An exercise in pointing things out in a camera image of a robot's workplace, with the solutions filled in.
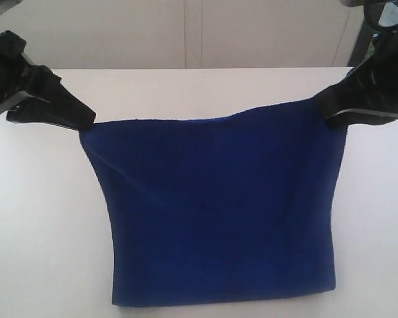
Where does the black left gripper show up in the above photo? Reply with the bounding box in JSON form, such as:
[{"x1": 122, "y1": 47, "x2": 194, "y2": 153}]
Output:
[{"x1": 0, "y1": 30, "x2": 96, "y2": 131}]

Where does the blue towel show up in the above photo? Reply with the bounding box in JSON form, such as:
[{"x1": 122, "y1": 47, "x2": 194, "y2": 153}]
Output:
[{"x1": 80, "y1": 99, "x2": 347, "y2": 307}]

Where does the black window frame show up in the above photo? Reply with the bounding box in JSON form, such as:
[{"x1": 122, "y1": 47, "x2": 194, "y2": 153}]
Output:
[{"x1": 343, "y1": 1, "x2": 372, "y2": 67}]

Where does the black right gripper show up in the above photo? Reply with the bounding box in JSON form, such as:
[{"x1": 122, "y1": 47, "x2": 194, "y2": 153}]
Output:
[{"x1": 313, "y1": 32, "x2": 398, "y2": 129}]

